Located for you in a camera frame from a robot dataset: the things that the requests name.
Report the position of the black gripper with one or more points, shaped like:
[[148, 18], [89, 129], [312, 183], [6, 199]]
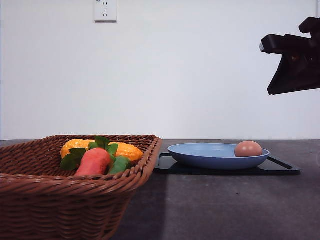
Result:
[[299, 66]]

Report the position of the brown egg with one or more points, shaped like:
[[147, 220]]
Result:
[[248, 148]]

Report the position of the blue plastic plate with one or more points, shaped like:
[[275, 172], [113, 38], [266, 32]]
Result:
[[218, 156]]

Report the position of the brown woven wicker basket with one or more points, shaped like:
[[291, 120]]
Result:
[[39, 200]]

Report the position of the black rectangular tray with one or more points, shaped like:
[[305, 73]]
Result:
[[165, 165]]

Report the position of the yellow toy corn cob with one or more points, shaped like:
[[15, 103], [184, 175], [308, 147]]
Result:
[[119, 149]]

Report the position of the orange toy carrot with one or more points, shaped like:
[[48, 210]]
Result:
[[97, 159]]

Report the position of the white wall power socket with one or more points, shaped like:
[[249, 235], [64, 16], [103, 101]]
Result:
[[105, 12]]

